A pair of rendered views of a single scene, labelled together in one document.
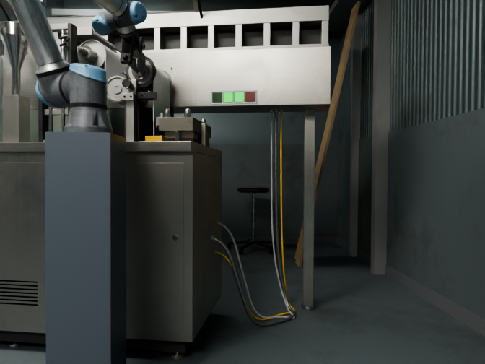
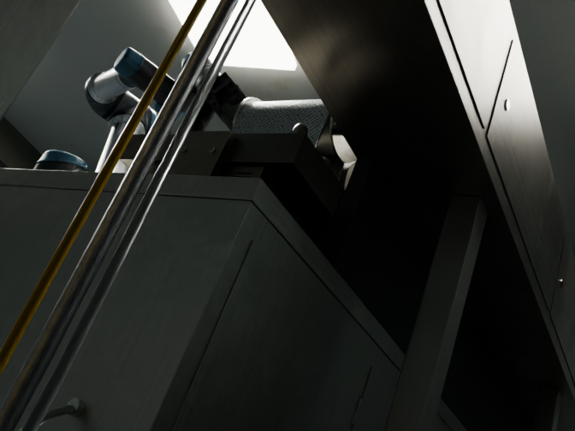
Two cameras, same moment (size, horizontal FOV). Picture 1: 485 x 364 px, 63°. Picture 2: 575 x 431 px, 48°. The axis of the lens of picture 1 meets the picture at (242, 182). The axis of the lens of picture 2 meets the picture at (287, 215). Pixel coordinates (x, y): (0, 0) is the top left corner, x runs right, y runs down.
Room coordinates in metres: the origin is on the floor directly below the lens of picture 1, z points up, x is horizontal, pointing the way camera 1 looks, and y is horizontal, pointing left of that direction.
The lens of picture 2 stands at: (2.66, -0.59, 0.47)
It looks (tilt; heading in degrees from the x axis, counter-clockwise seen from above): 25 degrees up; 120
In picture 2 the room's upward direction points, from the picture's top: 22 degrees clockwise
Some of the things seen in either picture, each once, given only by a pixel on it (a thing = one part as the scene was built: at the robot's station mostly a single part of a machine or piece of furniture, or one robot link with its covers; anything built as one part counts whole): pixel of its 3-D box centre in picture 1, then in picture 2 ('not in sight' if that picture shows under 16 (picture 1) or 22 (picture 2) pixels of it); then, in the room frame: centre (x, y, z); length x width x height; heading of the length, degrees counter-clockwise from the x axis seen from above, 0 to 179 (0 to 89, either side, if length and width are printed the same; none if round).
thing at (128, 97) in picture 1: (130, 113); not in sight; (1.84, 0.52, 1.05); 0.06 x 0.05 x 0.31; 172
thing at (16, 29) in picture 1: (16, 32); not in sight; (2.07, 1.18, 1.50); 0.14 x 0.14 x 0.06
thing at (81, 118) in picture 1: (89, 120); not in sight; (1.32, 0.51, 0.95); 0.15 x 0.15 x 0.10
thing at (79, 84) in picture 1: (86, 85); (58, 178); (1.33, 0.52, 1.07); 0.13 x 0.12 x 0.14; 61
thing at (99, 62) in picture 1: (104, 63); not in sight; (2.03, 0.71, 1.34); 0.25 x 0.14 x 0.14; 172
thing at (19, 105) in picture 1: (16, 93); not in sight; (2.07, 1.18, 1.19); 0.14 x 0.14 x 0.57
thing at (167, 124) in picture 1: (187, 128); (227, 173); (2.01, 0.28, 1.00); 0.40 x 0.16 x 0.06; 172
